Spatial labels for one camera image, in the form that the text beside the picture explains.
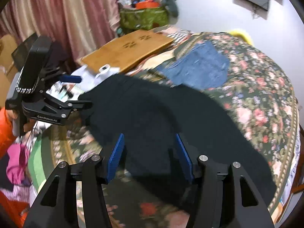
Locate cream cloth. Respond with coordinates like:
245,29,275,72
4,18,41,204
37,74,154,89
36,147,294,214
140,50,176,70

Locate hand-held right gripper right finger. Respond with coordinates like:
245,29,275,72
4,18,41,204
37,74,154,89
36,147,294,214
168,133,276,228

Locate floral blanket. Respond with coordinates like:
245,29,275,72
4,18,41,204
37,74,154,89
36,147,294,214
28,31,300,228

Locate yellow cloth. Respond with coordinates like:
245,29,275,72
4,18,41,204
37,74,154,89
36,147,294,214
228,29,254,45

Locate black pants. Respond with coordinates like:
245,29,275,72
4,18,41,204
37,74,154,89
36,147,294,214
78,72,277,210

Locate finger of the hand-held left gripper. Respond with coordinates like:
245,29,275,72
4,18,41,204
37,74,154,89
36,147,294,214
45,66,82,84
45,94,93,115

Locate pink striped curtain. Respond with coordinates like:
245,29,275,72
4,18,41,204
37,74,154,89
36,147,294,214
0,0,127,70

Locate cardboard box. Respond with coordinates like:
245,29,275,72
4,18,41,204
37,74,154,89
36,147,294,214
0,34,19,81

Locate blue denim jeans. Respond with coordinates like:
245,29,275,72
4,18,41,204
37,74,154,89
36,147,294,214
156,40,231,91

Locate green patterned bag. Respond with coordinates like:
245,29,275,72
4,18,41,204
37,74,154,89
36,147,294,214
119,6,170,35

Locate white paper sheet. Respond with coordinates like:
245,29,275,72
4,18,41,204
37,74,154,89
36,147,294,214
71,66,119,93

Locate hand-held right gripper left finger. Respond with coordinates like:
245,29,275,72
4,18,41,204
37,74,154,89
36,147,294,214
23,133,125,228

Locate wooden lap board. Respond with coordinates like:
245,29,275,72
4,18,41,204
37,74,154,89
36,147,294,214
76,30,174,74

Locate orange box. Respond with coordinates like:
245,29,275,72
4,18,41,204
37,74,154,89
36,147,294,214
135,1,160,10

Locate green bag with clutter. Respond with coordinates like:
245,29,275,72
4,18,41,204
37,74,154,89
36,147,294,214
132,0,180,18

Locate pink cloth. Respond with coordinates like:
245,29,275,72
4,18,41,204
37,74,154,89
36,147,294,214
6,144,32,186

